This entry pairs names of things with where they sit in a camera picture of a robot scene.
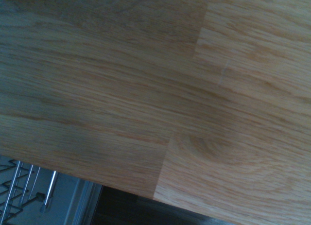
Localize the wire dishwasher rack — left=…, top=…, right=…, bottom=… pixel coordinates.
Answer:
left=0, top=156, right=59, bottom=225

